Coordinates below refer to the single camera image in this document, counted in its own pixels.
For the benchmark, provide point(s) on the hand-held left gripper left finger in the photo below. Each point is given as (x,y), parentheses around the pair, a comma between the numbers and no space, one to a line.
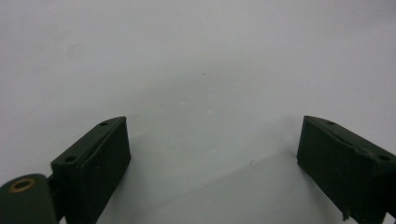
(93,168)

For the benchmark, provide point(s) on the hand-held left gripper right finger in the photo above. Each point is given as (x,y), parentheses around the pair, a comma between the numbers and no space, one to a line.
(345,168)

